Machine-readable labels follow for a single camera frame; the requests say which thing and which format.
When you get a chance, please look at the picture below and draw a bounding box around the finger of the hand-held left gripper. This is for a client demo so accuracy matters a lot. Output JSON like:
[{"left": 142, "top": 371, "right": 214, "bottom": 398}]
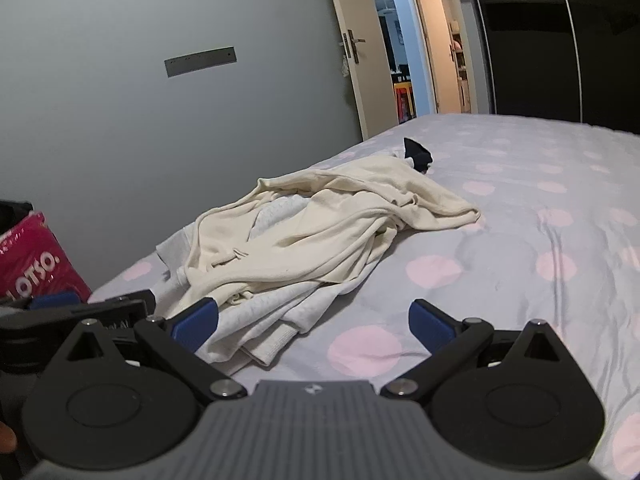
[
  {"left": 27, "top": 291, "right": 83, "bottom": 311},
  {"left": 89, "top": 289, "right": 156, "bottom": 336}
]

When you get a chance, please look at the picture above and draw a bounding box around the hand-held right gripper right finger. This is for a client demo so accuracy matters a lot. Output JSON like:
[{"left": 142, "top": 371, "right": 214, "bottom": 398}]
[{"left": 380, "top": 298, "right": 578, "bottom": 402}]

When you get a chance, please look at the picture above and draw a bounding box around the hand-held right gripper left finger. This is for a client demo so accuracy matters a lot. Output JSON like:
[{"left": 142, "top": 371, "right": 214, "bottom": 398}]
[{"left": 49, "top": 297, "right": 248, "bottom": 402}]

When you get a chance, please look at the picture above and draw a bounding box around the light grey sweatshirt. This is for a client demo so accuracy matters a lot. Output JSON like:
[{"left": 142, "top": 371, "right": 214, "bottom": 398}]
[{"left": 150, "top": 146, "right": 416, "bottom": 368}]

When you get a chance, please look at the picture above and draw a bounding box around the cream sweater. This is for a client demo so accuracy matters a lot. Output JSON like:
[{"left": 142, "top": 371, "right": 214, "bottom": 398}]
[{"left": 185, "top": 154, "right": 482, "bottom": 311}]

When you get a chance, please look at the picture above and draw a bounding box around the pink packet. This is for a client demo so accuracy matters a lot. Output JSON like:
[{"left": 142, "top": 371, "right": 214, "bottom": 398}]
[{"left": 0, "top": 211, "right": 93, "bottom": 306}]

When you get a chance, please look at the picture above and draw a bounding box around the dark bag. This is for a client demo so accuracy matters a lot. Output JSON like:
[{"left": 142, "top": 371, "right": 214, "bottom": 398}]
[{"left": 0, "top": 200, "right": 35, "bottom": 235}]

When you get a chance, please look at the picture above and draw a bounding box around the bed with dotted sheet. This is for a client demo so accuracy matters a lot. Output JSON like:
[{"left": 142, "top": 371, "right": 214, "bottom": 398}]
[{"left": 87, "top": 112, "right": 640, "bottom": 480}]

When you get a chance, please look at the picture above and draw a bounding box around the black cloth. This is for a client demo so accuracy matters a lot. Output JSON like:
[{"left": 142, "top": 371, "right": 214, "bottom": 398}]
[{"left": 403, "top": 137, "right": 435, "bottom": 171}]

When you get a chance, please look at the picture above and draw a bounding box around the orange stool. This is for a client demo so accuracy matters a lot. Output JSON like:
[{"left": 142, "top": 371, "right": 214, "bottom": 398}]
[{"left": 393, "top": 81, "right": 417, "bottom": 122}]

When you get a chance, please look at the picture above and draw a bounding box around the hallway shelf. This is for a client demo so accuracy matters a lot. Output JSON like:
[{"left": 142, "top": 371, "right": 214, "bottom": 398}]
[{"left": 449, "top": 20, "right": 473, "bottom": 113}]

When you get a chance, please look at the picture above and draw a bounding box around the black wardrobe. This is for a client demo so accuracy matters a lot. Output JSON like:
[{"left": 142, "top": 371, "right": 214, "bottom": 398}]
[{"left": 462, "top": 0, "right": 640, "bottom": 136}]

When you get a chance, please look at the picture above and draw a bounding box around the hallway door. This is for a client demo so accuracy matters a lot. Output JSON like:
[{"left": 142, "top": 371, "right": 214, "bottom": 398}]
[{"left": 406, "top": 0, "right": 441, "bottom": 115}]

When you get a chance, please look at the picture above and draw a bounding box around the cream door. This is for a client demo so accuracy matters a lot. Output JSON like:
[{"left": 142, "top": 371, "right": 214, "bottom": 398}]
[{"left": 322, "top": 0, "right": 401, "bottom": 141}]

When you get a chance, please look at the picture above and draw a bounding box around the grey wall plate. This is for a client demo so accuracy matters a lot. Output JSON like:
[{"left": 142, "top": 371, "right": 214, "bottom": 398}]
[{"left": 164, "top": 46, "right": 237, "bottom": 78}]

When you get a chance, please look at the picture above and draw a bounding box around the metal door handle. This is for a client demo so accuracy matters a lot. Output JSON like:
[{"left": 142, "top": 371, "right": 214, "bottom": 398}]
[{"left": 342, "top": 30, "right": 366, "bottom": 65}]

